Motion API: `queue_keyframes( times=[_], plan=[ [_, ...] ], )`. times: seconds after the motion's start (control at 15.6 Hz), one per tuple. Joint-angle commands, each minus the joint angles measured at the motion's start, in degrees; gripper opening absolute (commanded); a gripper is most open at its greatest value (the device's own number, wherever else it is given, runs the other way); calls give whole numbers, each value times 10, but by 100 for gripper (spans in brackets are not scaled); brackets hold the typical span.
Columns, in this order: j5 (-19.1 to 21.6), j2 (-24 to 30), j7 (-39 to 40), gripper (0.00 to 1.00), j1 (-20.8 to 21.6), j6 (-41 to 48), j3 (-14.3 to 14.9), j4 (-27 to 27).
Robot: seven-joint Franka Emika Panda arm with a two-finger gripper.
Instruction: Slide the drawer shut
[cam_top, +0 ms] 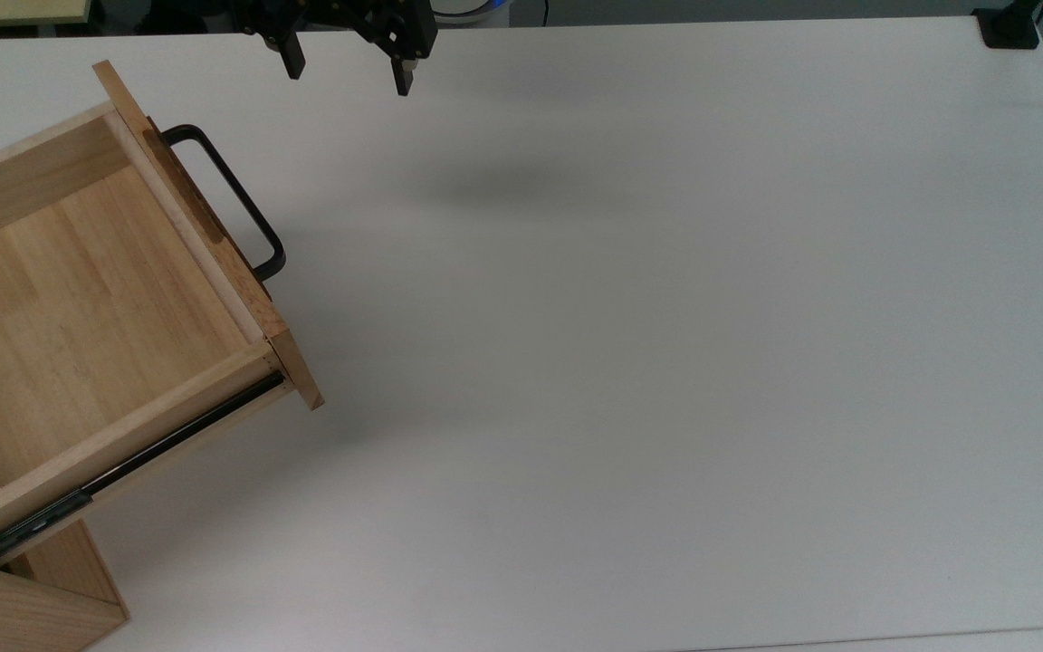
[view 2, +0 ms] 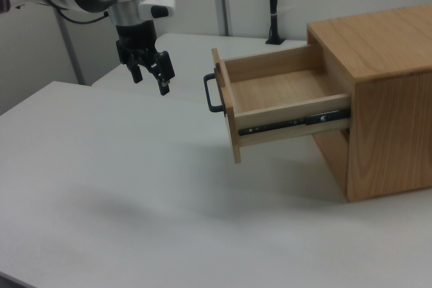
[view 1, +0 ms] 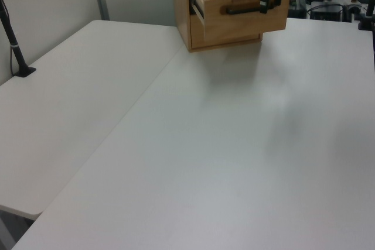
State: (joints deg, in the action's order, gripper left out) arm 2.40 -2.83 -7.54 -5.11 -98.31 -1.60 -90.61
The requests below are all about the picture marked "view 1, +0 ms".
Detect wooden drawer with black handle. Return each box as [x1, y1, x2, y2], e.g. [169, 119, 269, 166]
[189, 0, 291, 42]

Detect black camera pole with base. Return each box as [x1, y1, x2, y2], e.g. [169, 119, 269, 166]
[0, 0, 38, 79]

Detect black equipment box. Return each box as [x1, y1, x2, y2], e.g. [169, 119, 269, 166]
[309, 4, 344, 22]

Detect black clamped camera pole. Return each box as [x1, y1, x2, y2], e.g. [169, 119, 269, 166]
[356, 0, 375, 31]

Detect light wooden drawer cabinet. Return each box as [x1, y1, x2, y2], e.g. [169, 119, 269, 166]
[171, 0, 264, 53]

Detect closed wooden drawer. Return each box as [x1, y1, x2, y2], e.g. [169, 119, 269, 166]
[190, 15, 262, 49]

